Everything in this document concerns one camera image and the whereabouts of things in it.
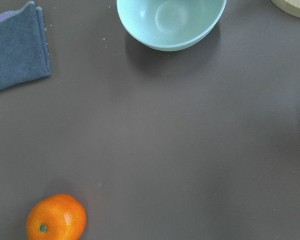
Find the orange mandarin fruit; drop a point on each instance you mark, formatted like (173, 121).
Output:
(58, 217)

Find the mint green bowl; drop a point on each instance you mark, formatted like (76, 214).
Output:
(169, 25)

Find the grey folded cloth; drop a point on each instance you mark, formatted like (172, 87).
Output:
(24, 53)

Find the wooden cup stand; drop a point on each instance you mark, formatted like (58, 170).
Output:
(291, 7)

